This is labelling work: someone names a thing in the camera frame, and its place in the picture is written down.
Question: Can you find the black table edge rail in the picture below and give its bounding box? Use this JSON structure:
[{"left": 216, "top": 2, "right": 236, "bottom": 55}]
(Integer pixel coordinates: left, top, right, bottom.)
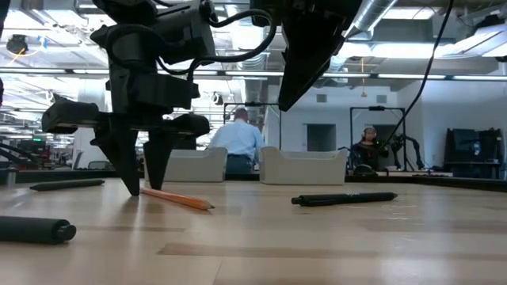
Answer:
[{"left": 0, "top": 169, "right": 507, "bottom": 193}]

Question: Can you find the orange pencil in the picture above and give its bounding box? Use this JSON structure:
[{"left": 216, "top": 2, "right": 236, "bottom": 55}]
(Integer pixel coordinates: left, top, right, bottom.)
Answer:
[{"left": 139, "top": 186, "right": 216, "bottom": 211}]

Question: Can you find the black pen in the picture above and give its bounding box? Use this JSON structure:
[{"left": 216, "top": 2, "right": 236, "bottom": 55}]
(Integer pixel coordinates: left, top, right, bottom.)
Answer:
[
  {"left": 0, "top": 215, "right": 78, "bottom": 245},
  {"left": 291, "top": 192, "right": 398, "bottom": 207},
  {"left": 29, "top": 178, "right": 106, "bottom": 192}
]

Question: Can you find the person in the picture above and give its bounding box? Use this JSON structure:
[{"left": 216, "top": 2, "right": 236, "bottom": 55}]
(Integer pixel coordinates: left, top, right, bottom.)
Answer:
[
  {"left": 348, "top": 125, "right": 391, "bottom": 175},
  {"left": 208, "top": 107, "right": 267, "bottom": 174}
]

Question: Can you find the thin black hanging cable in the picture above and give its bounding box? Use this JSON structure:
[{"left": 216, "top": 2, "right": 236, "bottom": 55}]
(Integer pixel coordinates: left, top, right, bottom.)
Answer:
[{"left": 379, "top": 0, "right": 455, "bottom": 150}]

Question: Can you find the silver ceiling duct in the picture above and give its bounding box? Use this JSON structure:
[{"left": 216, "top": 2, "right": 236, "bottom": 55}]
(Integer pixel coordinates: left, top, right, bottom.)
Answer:
[{"left": 350, "top": 0, "right": 399, "bottom": 39}]

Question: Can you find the yellow hanging cord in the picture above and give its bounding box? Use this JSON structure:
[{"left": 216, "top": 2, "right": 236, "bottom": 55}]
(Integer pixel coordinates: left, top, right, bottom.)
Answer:
[{"left": 359, "top": 57, "right": 368, "bottom": 98}]

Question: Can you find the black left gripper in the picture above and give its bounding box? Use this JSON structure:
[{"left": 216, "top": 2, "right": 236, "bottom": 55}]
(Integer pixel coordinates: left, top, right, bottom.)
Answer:
[{"left": 41, "top": 73, "right": 212, "bottom": 197}]

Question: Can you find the black background monitor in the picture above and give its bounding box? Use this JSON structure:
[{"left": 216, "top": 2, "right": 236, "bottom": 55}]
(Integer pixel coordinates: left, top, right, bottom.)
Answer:
[{"left": 444, "top": 127, "right": 504, "bottom": 179}]

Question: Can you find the black round ceiling fixture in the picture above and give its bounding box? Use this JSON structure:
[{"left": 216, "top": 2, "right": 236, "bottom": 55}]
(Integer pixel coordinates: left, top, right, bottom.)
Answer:
[{"left": 6, "top": 34, "right": 29, "bottom": 55}]

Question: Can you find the translucent grey plastic bin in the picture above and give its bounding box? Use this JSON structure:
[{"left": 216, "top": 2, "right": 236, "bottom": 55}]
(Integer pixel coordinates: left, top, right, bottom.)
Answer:
[
  {"left": 160, "top": 146, "right": 230, "bottom": 184},
  {"left": 259, "top": 146, "right": 349, "bottom": 186}
]

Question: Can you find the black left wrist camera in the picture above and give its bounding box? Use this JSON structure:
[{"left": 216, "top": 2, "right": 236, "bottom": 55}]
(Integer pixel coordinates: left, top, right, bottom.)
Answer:
[{"left": 152, "top": 2, "right": 218, "bottom": 67}]

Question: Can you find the ceiling light strip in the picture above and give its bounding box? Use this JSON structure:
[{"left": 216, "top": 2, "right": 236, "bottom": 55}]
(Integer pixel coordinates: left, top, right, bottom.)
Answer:
[
  {"left": 378, "top": 73, "right": 447, "bottom": 80},
  {"left": 0, "top": 68, "right": 67, "bottom": 75},
  {"left": 453, "top": 74, "right": 507, "bottom": 82},
  {"left": 225, "top": 70, "right": 284, "bottom": 77}
]

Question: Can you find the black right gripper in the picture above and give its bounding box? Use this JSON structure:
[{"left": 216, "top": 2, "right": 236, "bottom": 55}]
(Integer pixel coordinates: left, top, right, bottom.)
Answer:
[{"left": 249, "top": 0, "right": 364, "bottom": 112}]

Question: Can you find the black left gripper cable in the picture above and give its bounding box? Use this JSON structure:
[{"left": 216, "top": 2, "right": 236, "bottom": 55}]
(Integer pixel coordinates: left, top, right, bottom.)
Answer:
[{"left": 156, "top": 7, "right": 278, "bottom": 78}]

